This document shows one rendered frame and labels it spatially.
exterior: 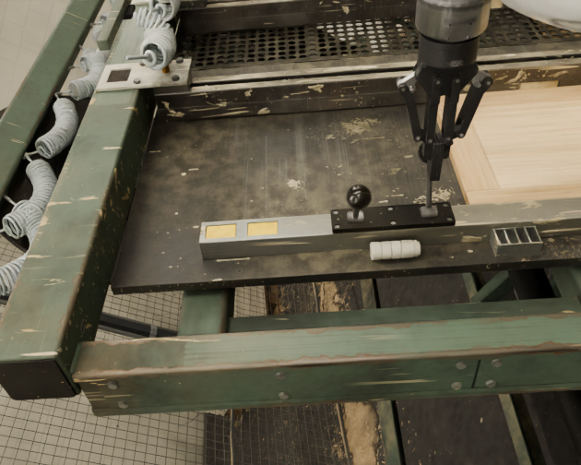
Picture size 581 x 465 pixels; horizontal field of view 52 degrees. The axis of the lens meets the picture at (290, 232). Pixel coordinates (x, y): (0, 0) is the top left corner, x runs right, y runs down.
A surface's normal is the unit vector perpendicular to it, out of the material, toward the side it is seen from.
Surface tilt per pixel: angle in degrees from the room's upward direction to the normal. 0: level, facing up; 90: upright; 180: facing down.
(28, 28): 90
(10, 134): 90
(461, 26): 90
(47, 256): 59
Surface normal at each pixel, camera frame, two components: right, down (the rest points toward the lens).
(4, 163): 0.44, -0.65
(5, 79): 0.10, 0.58
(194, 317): -0.07, -0.71
